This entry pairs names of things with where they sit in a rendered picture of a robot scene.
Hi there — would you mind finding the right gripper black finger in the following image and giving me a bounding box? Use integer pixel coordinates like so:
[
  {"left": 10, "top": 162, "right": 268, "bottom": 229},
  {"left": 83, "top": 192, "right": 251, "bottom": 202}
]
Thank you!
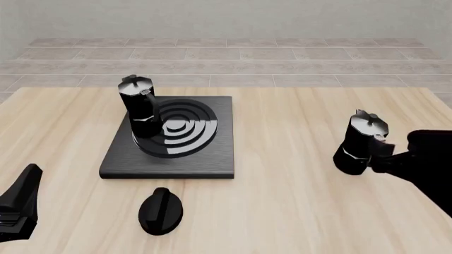
[
  {"left": 369, "top": 152, "right": 412, "bottom": 174},
  {"left": 369, "top": 139, "right": 396, "bottom": 157}
]

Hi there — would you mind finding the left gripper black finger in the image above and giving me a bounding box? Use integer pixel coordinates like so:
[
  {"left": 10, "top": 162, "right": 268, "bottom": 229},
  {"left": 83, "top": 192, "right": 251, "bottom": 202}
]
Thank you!
[{"left": 0, "top": 163, "right": 44, "bottom": 212}]

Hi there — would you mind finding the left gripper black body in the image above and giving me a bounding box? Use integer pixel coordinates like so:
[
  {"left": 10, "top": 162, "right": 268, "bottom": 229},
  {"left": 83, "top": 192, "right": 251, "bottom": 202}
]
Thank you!
[{"left": 0, "top": 203, "right": 38, "bottom": 242}]

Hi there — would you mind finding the black moka pot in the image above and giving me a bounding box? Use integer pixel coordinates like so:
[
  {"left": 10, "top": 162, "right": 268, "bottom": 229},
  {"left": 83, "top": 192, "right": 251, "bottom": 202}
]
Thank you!
[
  {"left": 118, "top": 74, "right": 165, "bottom": 138},
  {"left": 332, "top": 109, "right": 390, "bottom": 176}
]

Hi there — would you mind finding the round black stove knob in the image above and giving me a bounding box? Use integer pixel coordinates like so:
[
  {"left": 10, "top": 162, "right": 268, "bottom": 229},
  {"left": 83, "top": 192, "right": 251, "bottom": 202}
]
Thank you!
[{"left": 138, "top": 186, "right": 184, "bottom": 236}]

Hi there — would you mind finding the flat black stove plate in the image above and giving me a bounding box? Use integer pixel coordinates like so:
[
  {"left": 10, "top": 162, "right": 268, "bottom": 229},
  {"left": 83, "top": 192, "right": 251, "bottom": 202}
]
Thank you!
[{"left": 99, "top": 95, "right": 235, "bottom": 180}]

